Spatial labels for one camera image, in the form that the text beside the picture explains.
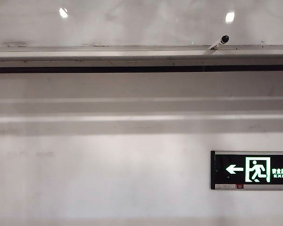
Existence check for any grey aluminium whiteboard tray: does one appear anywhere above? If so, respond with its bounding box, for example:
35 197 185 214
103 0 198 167
0 44 283 74

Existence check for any white glossy whiteboard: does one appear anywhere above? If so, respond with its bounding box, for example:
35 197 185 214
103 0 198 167
0 0 283 47

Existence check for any black green emergency exit sign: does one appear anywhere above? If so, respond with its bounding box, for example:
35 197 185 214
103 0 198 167
210 150 283 191

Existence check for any small white security camera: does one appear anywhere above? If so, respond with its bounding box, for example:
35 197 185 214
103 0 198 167
208 34 230 51

